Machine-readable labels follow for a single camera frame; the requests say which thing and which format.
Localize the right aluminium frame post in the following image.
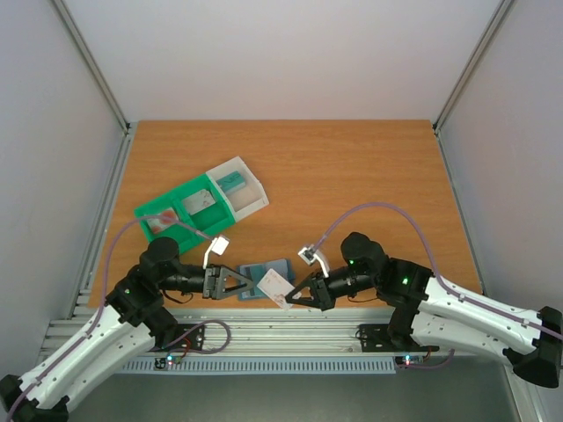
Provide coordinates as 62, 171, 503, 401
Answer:
432, 0, 516, 137

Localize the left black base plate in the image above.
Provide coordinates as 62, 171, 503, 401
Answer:
151, 324, 205, 352

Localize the grey slotted cable duct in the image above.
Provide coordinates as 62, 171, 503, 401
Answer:
117, 356, 396, 376

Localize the aluminium frame post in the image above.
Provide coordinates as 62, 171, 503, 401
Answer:
49, 0, 131, 135
432, 0, 516, 137

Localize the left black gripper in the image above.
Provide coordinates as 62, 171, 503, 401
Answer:
161, 263, 255, 301

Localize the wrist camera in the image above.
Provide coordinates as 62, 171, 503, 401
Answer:
202, 235, 230, 269
297, 244, 330, 278

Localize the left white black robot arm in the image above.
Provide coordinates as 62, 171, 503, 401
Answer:
1, 237, 255, 421

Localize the white plastic bin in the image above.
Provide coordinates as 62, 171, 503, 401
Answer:
206, 156, 269, 222

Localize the red patterned card in bin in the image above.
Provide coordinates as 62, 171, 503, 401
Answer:
147, 207, 178, 235

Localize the blue card holder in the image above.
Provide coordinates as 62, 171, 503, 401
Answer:
237, 258, 296, 302

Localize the teal card stack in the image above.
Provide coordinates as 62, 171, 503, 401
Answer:
216, 171, 246, 195

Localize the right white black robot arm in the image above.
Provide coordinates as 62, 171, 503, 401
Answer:
285, 232, 562, 389

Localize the right small circuit board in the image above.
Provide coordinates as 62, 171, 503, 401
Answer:
395, 354, 426, 367

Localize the white card in middle compartment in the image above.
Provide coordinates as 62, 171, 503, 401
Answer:
182, 189, 216, 215

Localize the left small circuit board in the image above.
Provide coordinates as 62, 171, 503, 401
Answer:
153, 355, 183, 371

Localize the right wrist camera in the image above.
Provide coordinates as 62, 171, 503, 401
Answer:
297, 244, 330, 278

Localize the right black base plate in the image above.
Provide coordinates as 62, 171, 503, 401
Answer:
355, 324, 440, 353

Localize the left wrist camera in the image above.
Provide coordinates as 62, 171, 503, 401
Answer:
202, 235, 230, 269

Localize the front aluminium rail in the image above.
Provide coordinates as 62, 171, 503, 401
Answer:
40, 307, 524, 357

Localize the small circuit board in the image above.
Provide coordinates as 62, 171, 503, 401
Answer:
395, 354, 426, 367
153, 355, 183, 371

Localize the green plastic bin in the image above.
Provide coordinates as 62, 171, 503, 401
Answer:
134, 174, 235, 253

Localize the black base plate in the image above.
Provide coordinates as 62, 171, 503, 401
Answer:
151, 324, 205, 352
355, 324, 440, 353

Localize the left aluminium frame post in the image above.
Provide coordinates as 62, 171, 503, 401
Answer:
49, 0, 131, 135

